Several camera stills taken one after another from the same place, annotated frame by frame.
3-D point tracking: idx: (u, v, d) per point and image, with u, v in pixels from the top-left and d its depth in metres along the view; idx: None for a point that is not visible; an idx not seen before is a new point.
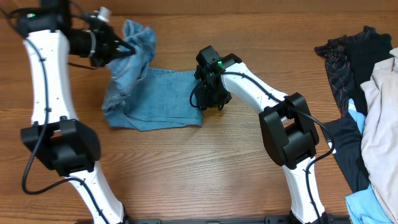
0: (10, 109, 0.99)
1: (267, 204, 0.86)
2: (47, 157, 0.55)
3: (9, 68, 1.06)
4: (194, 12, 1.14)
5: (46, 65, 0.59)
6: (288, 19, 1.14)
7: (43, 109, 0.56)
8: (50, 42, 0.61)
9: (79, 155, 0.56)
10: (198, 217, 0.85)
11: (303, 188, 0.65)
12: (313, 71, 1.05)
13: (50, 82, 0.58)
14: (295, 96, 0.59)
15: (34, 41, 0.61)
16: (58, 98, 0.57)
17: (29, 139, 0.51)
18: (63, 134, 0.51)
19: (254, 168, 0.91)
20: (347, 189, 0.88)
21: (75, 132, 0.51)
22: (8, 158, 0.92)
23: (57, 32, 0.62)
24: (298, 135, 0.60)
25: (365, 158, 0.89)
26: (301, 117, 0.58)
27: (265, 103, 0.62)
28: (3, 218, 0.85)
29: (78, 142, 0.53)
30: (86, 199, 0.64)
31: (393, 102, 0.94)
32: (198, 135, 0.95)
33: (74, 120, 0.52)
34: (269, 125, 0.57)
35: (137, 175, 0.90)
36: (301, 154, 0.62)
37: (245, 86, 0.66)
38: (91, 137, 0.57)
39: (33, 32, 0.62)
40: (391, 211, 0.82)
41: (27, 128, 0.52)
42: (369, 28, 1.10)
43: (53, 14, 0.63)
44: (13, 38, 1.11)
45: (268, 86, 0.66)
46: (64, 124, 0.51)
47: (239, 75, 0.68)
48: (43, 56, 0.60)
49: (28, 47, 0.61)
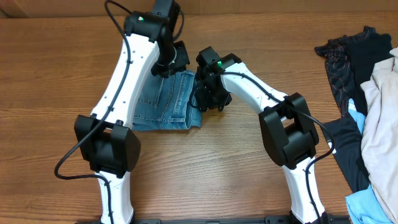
0: (10, 109, 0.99)
1: (267, 205, 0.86)
2: (89, 149, 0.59)
3: (10, 68, 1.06)
4: (194, 12, 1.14)
5: (131, 68, 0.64)
6: (288, 19, 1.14)
7: (107, 106, 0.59)
8: (142, 48, 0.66)
9: (116, 160, 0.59)
10: (198, 217, 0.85)
11: (302, 188, 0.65)
12: (313, 71, 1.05)
13: (126, 85, 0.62)
14: (294, 96, 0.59)
15: (131, 43, 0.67)
16: (124, 102, 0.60)
17: (81, 127, 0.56)
18: (113, 136, 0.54)
19: (254, 168, 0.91)
20: (347, 189, 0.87)
21: (123, 139, 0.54)
22: (9, 158, 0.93)
23: (154, 43, 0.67)
24: (297, 135, 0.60)
25: (365, 158, 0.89)
26: (301, 117, 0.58)
27: (265, 103, 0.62)
28: (3, 218, 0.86)
29: (121, 149, 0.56)
30: (103, 198, 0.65)
31: (393, 102, 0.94)
32: (198, 135, 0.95)
33: (127, 128, 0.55)
34: (268, 124, 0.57)
35: (138, 175, 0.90)
36: (300, 154, 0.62)
37: (244, 86, 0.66)
38: (133, 147, 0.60)
39: (134, 34, 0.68)
40: (391, 211, 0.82)
41: (84, 116, 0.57)
42: (369, 28, 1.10)
43: (161, 25, 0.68)
44: (14, 38, 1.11)
45: (268, 86, 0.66)
46: (116, 127, 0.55)
47: (239, 75, 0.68)
48: (132, 60, 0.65)
49: (124, 45, 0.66)
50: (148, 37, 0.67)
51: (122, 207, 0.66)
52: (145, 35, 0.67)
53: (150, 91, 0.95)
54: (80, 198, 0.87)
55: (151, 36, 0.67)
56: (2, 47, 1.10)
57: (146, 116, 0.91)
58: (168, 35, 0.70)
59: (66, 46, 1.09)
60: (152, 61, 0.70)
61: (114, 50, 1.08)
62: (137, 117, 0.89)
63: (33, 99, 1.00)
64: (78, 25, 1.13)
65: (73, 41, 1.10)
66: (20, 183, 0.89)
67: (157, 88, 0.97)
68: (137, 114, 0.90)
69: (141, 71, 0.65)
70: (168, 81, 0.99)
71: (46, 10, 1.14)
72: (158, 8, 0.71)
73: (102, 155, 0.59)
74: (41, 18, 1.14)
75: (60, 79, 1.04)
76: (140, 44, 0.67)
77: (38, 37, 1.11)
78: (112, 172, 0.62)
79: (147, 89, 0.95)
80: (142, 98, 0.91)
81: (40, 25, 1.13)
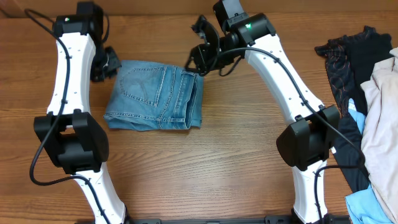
0: (10, 109, 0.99)
1: (267, 204, 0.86)
2: (55, 150, 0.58)
3: (10, 68, 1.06)
4: (194, 12, 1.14)
5: (72, 61, 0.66)
6: (288, 19, 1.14)
7: (60, 101, 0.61)
8: (78, 43, 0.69)
9: (87, 152, 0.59)
10: (198, 217, 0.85)
11: (310, 191, 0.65)
12: (313, 71, 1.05)
13: (71, 78, 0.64)
14: (329, 107, 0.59)
15: (64, 41, 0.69)
16: (75, 93, 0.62)
17: (41, 128, 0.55)
18: (76, 126, 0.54)
19: (255, 168, 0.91)
20: (347, 189, 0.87)
21: (86, 125, 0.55)
22: (9, 158, 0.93)
23: (86, 35, 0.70)
24: (317, 143, 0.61)
25: (365, 158, 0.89)
26: (328, 129, 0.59)
27: (298, 109, 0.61)
28: (2, 218, 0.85)
29: (87, 137, 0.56)
30: (90, 200, 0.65)
31: (393, 102, 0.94)
32: (198, 135, 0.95)
33: (86, 114, 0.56)
34: (300, 137, 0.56)
35: (137, 175, 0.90)
36: (313, 156, 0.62)
37: (273, 74, 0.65)
38: (100, 135, 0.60)
39: (64, 35, 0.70)
40: (391, 211, 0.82)
41: (41, 117, 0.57)
42: (369, 28, 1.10)
43: (87, 20, 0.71)
44: (14, 37, 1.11)
45: (303, 84, 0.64)
46: (77, 116, 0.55)
47: (272, 58, 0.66)
48: (71, 55, 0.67)
49: (58, 46, 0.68)
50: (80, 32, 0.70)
51: (111, 203, 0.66)
52: (74, 32, 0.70)
53: (151, 92, 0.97)
54: (81, 198, 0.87)
55: (81, 30, 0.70)
56: (2, 46, 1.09)
57: (145, 115, 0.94)
58: (97, 29, 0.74)
59: None
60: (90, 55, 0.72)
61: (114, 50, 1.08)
62: (138, 117, 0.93)
63: (33, 99, 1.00)
64: None
65: None
66: (20, 183, 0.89)
67: (157, 87, 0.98)
68: (137, 114, 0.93)
69: (83, 61, 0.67)
70: (168, 81, 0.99)
71: (46, 10, 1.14)
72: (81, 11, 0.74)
73: (72, 152, 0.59)
74: (40, 18, 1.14)
75: None
76: (74, 40, 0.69)
77: (38, 37, 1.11)
78: (88, 168, 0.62)
79: (149, 89, 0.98)
80: (142, 98, 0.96)
81: (40, 25, 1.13)
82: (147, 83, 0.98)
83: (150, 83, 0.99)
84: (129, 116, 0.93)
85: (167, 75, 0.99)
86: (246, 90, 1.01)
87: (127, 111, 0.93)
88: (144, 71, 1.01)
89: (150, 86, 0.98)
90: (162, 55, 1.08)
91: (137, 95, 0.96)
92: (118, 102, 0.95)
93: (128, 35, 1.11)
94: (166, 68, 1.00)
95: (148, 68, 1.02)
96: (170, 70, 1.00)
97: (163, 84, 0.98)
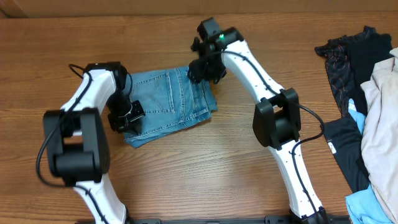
0: (10, 109, 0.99)
1: (266, 204, 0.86)
2: (56, 147, 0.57)
3: (10, 68, 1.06)
4: (194, 12, 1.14)
5: (93, 83, 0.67)
6: (288, 19, 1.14)
7: (74, 101, 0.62)
8: (102, 75, 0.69)
9: (86, 156, 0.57)
10: (198, 217, 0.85)
11: (292, 173, 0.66)
12: (313, 71, 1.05)
13: (89, 91, 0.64)
14: (289, 90, 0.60)
15: (92, 73, 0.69)
16: (89, 99, 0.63)
17: (49, 119, 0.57)
18: (83, 119, 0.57)
19: (255, 168, 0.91)
20: (347, 189, 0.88)
21: (92, 118, 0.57)
22: (9, 158, 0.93)
23: (111, 72, 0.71)
24: (283, 122, 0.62)
25: (365, 158, 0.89)
26: (291, 108, 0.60)
27: (262, 93, 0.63)
28: (3, 218, 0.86)
29: (92, 133, 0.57)
30: (90, 208, 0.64)
31: (393, 102, 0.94)
32: (198, 135, 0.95)
33: (94, 111, 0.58)
34: (264, 115, 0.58)
35: (137, 175, 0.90)
36: (283, 135, 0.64)
37: (243, 69, 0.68)
38: (104, 144, 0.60)
39: (92, 70, 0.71)
40: (391, 211, 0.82)
41: (52, 111, 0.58)
42: (369, 28, 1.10)
43: (114, 67, 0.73)
44: (13, 37, 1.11)
45: (267, 75, 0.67)
46: (85, 111, 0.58)
47: (239, 56, 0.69)
48: (94, 78, 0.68)
49: (86, 76, 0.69)
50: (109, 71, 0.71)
51: (111, 209, 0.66)
52: (102, 68, 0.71)
53: (163, 100, 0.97)
54: (81, 198, 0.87)
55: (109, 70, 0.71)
56: (2, 46, 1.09)
57: (167, 124, 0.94)
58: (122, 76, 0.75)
59: (67, 46, 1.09)
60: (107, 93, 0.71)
61: (115, 50, 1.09)
62: (160, 129, 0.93)
63: (33, 99, 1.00)
64: (78, 25, 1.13)
65: (73, 42, 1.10)
66: (20, 184, 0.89)
67: (168, 94, 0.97)
68: (159, 126, 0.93)
69: (102, 86, 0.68)
70: (176, 84, 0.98)
71: (45, 10, 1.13)
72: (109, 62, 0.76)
73: (71, 158, 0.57)
74: (40, 18, 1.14)
75: (60, 79, 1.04)
76: (99, 73, 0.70)
77: (38, 37, 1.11)
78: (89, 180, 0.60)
79: (160, 98, 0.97)
80: (158, 109, 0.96)
81: (40, 24, 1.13)
82: (155, 93, 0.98)
83: (158, 92, 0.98)
84: (153, 131, 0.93)
85: (173, 78, 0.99)
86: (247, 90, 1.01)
87: (149, 127, 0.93)
88: (146, 83, 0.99)
89: (160, 94, 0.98)
90: (162, 55, 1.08)
91: (151, 109, 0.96)
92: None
93: (128, 35, 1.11)
94: (168, 73, 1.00)
95: (148, 78, 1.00)
96: (174, 74, 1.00)
97: (171, 90, 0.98)
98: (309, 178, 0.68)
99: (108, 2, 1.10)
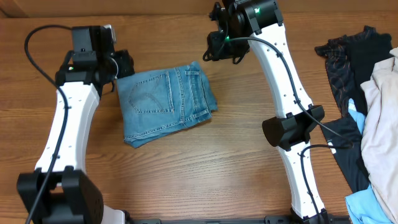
0: (10, 109, 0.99)
1: (267, 205, 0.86)
2: (41, 212, 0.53)
3: (10, 68, 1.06)
4: (194, 12, 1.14)
5: (71, 113, 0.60)
6: (288, 18, 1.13)
7: (51, 155, 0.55)
8: (79, 93, 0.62)
9: (76, 216, 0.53)
10: (198, 217, 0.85)
11: (298, 175, 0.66)
12: (313, 71, 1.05)
13: (68, 127, 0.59)
14: (316, 107, 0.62)
15: (66, 91, 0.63)
16: (69, 146, 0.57)
17: (24, 189, 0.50)
18: (66, 188, 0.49)
19: (255, 168, 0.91)
20: (347, 189, 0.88)
21: (76, 188, 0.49)
22: (8, 158, 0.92)
23: (90, 85, 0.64)
24: (299, 130, 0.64)
25: (365, 158, 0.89)
26: (311, 125, 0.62)
27: (290, 106, 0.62)
28: (3, 218, 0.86)
29: (78, 198, 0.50)
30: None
31: (393, 102, 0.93)
32: (198, 135, 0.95)
33: (79, 174, 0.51)
34: (288, 132, 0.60)
35: (137, 175, 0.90)
36: (294, 137, 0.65)
37: (275, 70, 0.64)
38: (93, 198, 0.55)
39: (67, 84, 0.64)
40: (391, 211, 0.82)
41: (25, 175, 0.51)
42: (369, 28, 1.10)
43: (92, 71, 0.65)
44: (13, 37, 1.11)
45: (298, 82, 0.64)
46: (68, 173, 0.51)
47: (275, 51, 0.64)
48: (70, 104, 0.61)
49: (58, 96, 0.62)
50: (83, 80, 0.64)
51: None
52: (77, 81, 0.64)
53: (163, 99, 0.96)
54: None
55: (84, 78, 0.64)
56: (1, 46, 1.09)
57: (167, 124, 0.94)
58: (102, 78, 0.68)
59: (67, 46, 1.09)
60: (93, 103, 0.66)
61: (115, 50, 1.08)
62: (161, 129, 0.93)
63: (33, 99, 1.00)
64: (78, 25, 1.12)
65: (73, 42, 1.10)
66: None
67: (168, 93, 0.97)
68: (159, 126, 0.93)
69: (83, 111, 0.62)
70: (175, 84, 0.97)
71: (45, 10, 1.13)
72: (79, 43, 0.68)
73: (60, 218, 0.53)
74: (40, 18, 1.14)
75: None
76: (76, 89, 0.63)
77: (37, 37, 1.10)
78: None
79: (160, 98, 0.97)
80: (157, 108, 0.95)
81: (39, 23, 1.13)
82: (155, 93, 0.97)
83: (158, 91, 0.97)
84: (153, 131, 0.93)
85: (172, 78, 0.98)
86: (247, 91, 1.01)
87: (149, 127, 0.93)
88: (146, 83, 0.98)
89: (160, 93, 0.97)
90: (162, 55, 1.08)
91: (151, 108, 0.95)
92: (134, 122, 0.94)
93: (128, 35, 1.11)
94: (168, 73, 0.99)
95: (148, 78, 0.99)
96: (174, 73, 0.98)
97: (171, 89, 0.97)
98: (314, 181, 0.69)
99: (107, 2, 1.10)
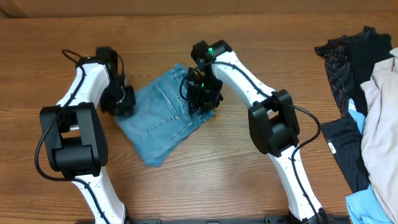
0: (10, 109, 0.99)
1: (267, 205, 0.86)
2: (55, 143, 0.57)
3: (10, 68, 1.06)
4: (194, 12, 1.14)
5: (87, 78, 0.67)
6: (288, 19, 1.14)
7: (69, 96, 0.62)
8: (94, 66, 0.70)
9: (85, 148, 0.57)
10: (198, 217, 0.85)
11: (292, 180, 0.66)
12: (313, 71, 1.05)
13: (83, 85, 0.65)
14: (281, 91, 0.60)
15: (85, 66, 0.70)
16: (84, 94, 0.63)
17: (45, 116, 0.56)
18: (81, 112, 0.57)
19: (254, 168, 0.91)
20: (347, 189, 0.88)
21: (89, 112, 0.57)
22: (9, 158, 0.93)
23: (102, 65, 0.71)
24: (284, 129, 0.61)
25: (365, 158, 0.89)
26: (286, 111, 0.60)
27: (254, 98, 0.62)
28: (3, 218, 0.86)
29: (89, 127, 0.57)
30: (89, 203, 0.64)
31: (393, 102, 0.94)
32: (198, 135, 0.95)
33: (91, 104, 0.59)
34: (258, 119, 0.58)
35: (137, 175, 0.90)
36: (283, 142, 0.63)
37: (234, 77, 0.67)
38: (101, 137, 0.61)
39: (85, 64, 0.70)
40: (391, 211, 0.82)
41: (48, 107, 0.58)
42: (368, 28, 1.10)
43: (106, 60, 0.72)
44: (13, 37, 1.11)
45: (257, 79, 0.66)
46: (81, 106, 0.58)
47: (229, 65, 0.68)
48: (87, 73, 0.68)
49: (78, 70, 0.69)
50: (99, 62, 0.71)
51: (111, 206, 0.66)
52: (94, 61, 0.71)
53: (163, 110, 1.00)
54: (81, 198, 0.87)
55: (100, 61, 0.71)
56: (2, 47, 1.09)
57: (178, 131, 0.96)
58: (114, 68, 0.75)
59: (67, 46, 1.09)
60: (102, 84, 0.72)
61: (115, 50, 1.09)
62: (174, 137, 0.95)
63: (33, 99, 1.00)
64: (78, 25, 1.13)
65: (73, 42, 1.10)
66: (20, 183, 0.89)
67: (165, 101, 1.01)
68: (171, 135, 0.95)
69: (96, 79, 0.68)
70: (168, 91, 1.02)
71: (45, 10, 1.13)
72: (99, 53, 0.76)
73: (71, 152, 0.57)
74: (41, 18, 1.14)
75: (60, 79, 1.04)
76: (92, 66, 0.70)
77: (38, 37, 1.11)
78: (87, 173, 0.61)
79: (160, 109, 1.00)
80: (162, 121, 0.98)
81: (40, 24, 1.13)
82: (153, 106, 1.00)
83: (155, 104, 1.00)
84: (168, 143, 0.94)
85: (162, 86, 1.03)
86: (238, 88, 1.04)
87: (163, 140, 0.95)
88: (142, 102, 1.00)
89: (158, 105, 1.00)
90: (163, 55, 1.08)
91: (156, 124, 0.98)
92: (146, 141, 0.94)
93: (128, 35, 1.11)
94: (158, 84, 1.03)
95: (143, 98, 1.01)
96: (163, 83, 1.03)
97: (167, 98, 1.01)
98: (308, 182, 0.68)
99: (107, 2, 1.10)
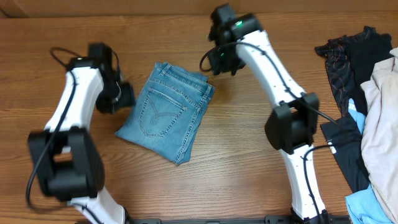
0: (10, 109, 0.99)
1: (266, 204, 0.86)
2: (46, 172, 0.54)
3: (10, 68, 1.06)
4: (194, 12, 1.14)
5: (78, 89, 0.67)
6: (288, 19, 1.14)
7: (60, 116, 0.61)
8: (86, 74, 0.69)
9: (80, 177, 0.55)
10: (198, 217, 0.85)
11: (301, 178, 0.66)
12: (313, 71, 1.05)
13: (74, 101, 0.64)
14: (310, 94, 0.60)
15: (76, 73, 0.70)
16: (76, 111, 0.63)
17: (34, 144, 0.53)
18: (73, 141, 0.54)
19: (254, 168, 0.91)
20: (347, 189, 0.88)
21: (82, 140, 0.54)
22: (9, 158, 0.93)
23: (95, 70, 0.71)
24: (302, 129, 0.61)
25: (365, 158, 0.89)
26: (310, 114, 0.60)
27: (280, 94, 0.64)
28: (3, 218, 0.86)
29: (83, 155, 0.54)
30: (89, 218, 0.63)
31: (392, 102, 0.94)
32: (198, 135, 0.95)
33: (84, 132, 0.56)
34: (281, 119, 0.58)
35: (137, 175, 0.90)
36: (298, 140, 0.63)
37: (260, 64, 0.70)
38: (96, 163, 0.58)
39: (76, 69, 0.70)
40: (391, 211, 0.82)
41: (37, 133, 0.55)
42: (369, 28, 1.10)
43: (99, 62, 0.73)
44: (13, 37, 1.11)
45: (288, 74, 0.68)
46: (73, 132, 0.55)
47: (259, 50, 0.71)
48: (79, 81, 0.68)
49: (68, 76, 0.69)
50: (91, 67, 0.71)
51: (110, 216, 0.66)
52: (85, 67, 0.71)
53: (168, 107, 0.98)
54: None
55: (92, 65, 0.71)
56: (2, 47, 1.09)
57: (193, 121, 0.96)
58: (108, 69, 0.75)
59: (67, 46, 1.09)
60: (96, 91, 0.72)
61: (115, 50, 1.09)
62: (191, 127, 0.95)
63: (33, 99, 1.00)
64: (78, 25, 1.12)
65: (73, 42, 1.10)
66: (20, 183, 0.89)
67: (165, 98, 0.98)
68: (188, 127, 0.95)
69: (88, 89, 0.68)
70: (164, 89, 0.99)
71: (45, 10, 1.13)
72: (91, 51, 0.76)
73: (64, 180, 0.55)
74: (41, 18, 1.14)
75: (60, 79, 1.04)
76: (84, 73, 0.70)
77: (38, 37, 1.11)
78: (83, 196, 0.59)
79: (165, 109, 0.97)
80: (173, 118, 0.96)
81: (40, 24, 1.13)
82: (157, 108, 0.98)
83: (158, 105, 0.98)
84: (188, 134, 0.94)
85: (156, 86, 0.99)
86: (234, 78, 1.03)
87: (182, 135, 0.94)
88: (145, 111, 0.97)
89: (161, 106, 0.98)
90: (163, 55, 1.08)
91: (168, 123, 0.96)
92: (167, 142, 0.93)
93: (128, 35, 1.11)
94: (151, 88, 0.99)
95: (142, 106, 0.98)
96: (156, 85, 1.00)
97: (166, 95, 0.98)
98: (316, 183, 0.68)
99: (108, 2, 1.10)
